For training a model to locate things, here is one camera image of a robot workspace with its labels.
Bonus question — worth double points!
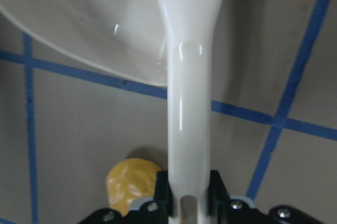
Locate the dustpan right gripper black right finger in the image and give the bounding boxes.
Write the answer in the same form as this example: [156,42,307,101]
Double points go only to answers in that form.
[209,170,322,224]

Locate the dustpan right gripper black left finger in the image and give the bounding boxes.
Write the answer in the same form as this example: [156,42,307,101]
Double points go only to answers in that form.
[81,170,173,223]

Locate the yellow-brown potato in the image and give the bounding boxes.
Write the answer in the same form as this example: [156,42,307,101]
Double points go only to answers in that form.
[105,158,162,216]

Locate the beige plastic dustpan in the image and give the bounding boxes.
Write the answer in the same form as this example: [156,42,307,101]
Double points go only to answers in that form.
[1,0,222,223]

